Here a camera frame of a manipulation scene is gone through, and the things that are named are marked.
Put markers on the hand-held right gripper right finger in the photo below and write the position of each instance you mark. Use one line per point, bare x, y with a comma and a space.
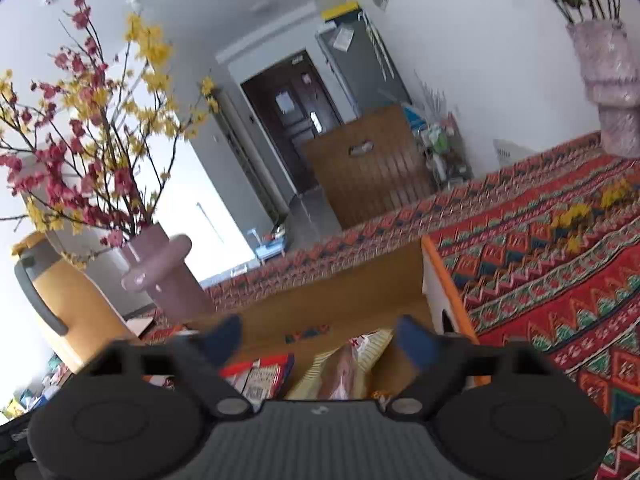
415, 345

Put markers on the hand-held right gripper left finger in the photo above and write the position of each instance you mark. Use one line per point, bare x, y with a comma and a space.
227, 340

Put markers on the red silver snack packet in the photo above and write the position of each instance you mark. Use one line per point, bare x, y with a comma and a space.
260, 377

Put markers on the stack of cream-edged packets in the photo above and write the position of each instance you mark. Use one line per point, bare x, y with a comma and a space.
340, 370

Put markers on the red cardboard box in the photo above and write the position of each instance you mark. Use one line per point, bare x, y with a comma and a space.
340, 285

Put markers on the small blue cart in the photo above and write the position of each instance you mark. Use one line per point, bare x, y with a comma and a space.
270, 250

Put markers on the patterned red tablecloth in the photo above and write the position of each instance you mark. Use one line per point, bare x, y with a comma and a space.
550, 285

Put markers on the yellow thermos jug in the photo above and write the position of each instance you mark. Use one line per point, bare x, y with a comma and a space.
85, 300

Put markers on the wooden chair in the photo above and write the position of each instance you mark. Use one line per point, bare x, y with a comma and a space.
370, 185

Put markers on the storage rack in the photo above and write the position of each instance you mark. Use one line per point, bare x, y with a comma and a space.
440, 150

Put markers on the dark entrance door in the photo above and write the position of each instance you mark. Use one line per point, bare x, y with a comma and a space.
295, 150

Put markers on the fallen yellow petals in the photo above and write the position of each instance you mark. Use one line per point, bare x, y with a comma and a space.
575, 215

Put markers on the white heater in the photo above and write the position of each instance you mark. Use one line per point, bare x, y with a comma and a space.
510, 152

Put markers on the white pampas grass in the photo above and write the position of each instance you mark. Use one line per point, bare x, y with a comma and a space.
432, 100

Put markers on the grey refrigerator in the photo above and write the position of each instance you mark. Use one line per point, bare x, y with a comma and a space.
360, 70

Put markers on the white umbrella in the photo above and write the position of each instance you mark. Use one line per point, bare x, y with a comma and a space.
382, 60

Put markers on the pink and yellow blossom branches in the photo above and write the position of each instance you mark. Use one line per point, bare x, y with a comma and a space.
150, 47

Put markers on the pink textured vase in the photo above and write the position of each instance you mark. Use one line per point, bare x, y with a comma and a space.
610, 85

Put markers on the yellow box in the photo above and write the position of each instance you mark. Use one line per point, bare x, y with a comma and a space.
340, 11

